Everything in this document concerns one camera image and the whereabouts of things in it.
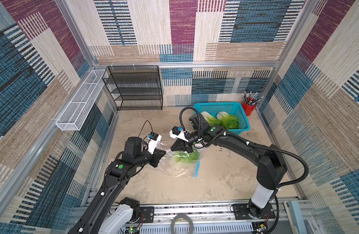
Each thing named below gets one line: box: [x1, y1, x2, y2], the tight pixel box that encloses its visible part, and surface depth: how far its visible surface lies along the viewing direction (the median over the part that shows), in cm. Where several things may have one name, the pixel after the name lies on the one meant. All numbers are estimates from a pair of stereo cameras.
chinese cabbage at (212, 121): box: [200, 111, 222, 127], surface depth 103 cm
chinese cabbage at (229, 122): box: [216, 111, 240, 130], surface depth 102 cm
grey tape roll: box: [170, 214, 194, 234], surface depth 72 cm
